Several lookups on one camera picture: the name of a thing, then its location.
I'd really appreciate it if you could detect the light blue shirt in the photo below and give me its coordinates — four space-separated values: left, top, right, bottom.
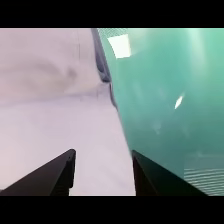
0 27 137 197

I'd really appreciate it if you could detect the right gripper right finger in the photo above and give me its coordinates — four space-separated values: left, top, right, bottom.
131 149 208 197

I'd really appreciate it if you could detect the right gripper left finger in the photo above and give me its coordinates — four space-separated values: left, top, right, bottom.
0 148 77 197

